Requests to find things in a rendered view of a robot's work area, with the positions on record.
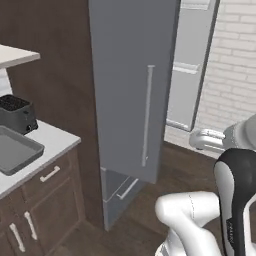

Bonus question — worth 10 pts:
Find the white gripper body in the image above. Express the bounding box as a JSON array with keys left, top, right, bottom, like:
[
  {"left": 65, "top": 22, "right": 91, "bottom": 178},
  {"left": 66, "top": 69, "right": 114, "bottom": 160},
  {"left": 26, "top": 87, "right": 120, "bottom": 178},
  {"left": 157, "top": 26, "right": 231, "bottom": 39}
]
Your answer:
[{"left": 188, "top": 128, "right": 227, "bottom": 152}]

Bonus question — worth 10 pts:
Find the grey fridge door with shelves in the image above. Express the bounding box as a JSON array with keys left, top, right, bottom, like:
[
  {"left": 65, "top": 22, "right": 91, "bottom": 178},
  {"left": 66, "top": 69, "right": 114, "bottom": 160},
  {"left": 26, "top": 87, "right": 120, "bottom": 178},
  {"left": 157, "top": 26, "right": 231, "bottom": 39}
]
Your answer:
[{"left": 165, "top": 0, "right": 221, "bottom": 133}]

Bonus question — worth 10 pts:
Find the grey fridge drawer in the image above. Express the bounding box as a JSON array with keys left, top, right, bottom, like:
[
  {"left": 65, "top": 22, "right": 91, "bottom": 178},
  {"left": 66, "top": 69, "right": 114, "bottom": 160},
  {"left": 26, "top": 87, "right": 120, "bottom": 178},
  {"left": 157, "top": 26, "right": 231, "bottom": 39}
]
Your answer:
[{"left": 100, "top": 166, "right": 148, "bottom": 232}]

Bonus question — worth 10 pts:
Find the dark brown tall cabinet panel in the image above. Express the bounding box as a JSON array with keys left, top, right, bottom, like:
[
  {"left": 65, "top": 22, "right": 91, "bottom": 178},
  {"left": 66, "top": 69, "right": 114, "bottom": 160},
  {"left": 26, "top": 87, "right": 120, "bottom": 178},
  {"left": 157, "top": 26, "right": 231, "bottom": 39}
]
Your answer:
[{"left": 0, "top": 0, "right": 105, "bottom": 230}]

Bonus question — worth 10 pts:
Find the brown cupboard door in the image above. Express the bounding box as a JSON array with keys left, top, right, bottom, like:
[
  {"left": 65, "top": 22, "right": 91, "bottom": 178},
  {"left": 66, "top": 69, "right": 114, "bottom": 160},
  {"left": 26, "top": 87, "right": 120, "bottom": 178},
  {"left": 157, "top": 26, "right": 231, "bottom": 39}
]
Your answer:
[
  {"left": 0, "top": 213, "right": 45, "bottom": 256},
  {"left": 27, "top": 177, "right": 84, "bottom": 255}
]

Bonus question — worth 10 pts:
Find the brown drawer front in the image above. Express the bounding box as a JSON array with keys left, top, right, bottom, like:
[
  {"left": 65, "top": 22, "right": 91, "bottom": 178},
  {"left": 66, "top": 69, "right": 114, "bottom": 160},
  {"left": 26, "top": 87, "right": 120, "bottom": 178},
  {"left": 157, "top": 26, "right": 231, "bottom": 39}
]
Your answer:
[{"left": 20, "top": 153, "right": 74, "bottom": 203}]

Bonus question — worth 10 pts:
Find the grey baking tray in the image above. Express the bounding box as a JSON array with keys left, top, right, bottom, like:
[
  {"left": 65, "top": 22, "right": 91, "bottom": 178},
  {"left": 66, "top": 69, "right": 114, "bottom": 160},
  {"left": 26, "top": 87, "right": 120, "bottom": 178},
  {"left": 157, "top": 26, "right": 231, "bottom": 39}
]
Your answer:
[{"left": 0, "top": 124, "right": 46, "bottom": 177}]

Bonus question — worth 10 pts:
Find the black toaster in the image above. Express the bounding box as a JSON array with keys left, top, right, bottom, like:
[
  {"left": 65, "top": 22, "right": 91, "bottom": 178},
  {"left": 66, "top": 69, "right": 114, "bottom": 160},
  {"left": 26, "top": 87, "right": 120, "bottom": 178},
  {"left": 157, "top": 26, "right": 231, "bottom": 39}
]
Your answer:
[{"left": 0, "top": 94, "right": 39, "bottom": 136}]

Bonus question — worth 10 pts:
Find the white shelf board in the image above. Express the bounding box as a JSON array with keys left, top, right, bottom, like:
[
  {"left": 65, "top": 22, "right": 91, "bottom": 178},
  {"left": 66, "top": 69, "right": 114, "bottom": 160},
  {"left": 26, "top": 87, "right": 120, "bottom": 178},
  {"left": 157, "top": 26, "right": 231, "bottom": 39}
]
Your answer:
[{"left": 0, "top": 43, "right": 42, "bottom": 70}]

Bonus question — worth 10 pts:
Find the long grey fridge door handle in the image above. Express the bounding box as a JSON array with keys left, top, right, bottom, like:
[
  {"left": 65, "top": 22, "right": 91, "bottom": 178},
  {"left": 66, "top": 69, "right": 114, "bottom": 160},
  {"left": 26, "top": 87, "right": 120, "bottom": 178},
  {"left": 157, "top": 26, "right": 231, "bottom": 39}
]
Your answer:
[{"left": 141, "top": 64, "right": 156, "bottom": 168}]

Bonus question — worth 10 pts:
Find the grey fridge drawer handle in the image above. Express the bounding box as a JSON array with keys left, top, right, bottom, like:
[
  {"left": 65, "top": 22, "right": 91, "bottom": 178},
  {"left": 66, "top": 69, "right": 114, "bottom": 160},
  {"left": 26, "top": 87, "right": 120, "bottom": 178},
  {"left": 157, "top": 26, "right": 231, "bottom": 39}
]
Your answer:
[{"left": 116, "top": 177, "right": 140, "bottom": 201}]

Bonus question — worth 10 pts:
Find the cream drawer handle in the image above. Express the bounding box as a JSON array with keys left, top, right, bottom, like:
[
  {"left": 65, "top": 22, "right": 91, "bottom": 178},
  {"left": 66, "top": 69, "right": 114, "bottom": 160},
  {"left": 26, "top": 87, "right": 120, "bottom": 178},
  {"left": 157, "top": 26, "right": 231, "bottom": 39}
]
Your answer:
[{"left": 39, "top": 165, "right": 62, "bottom": 184}]

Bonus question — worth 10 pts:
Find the cream cupboard door handle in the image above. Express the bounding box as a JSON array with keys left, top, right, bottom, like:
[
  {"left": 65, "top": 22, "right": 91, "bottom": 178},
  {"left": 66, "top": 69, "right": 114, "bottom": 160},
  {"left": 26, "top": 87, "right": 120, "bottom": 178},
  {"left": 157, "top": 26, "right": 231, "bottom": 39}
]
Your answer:
[
  {"left": 23, "top": 210, "right": 39, "bottom": 241},
  {"left": 8, "top": 222, "right": 26, "bottom": 254}
]

